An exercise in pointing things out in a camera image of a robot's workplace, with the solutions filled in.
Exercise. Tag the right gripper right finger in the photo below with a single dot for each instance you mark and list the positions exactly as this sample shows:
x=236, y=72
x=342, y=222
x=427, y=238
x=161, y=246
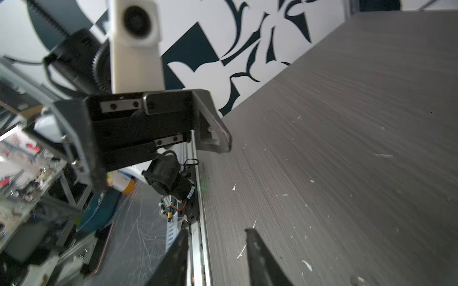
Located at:
x=263, y=268

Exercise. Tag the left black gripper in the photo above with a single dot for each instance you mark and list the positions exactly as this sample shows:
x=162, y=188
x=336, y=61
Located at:
x=102, y=133

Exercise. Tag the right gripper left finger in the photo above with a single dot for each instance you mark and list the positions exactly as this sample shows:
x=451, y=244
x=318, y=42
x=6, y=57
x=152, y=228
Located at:
x=172, y=269

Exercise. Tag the teal plastic bin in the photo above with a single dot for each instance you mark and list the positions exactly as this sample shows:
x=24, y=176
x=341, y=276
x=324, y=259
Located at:
x=99, y=211

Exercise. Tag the white slotted cable duct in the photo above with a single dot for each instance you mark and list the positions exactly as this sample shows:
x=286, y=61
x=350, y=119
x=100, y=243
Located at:
x=172, y=231

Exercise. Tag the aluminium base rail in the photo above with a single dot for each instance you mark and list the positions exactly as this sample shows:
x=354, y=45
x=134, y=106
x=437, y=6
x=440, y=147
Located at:
x=198, y=262

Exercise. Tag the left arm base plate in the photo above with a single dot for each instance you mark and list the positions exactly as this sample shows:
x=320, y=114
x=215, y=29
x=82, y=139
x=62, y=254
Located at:
x=172, y=181

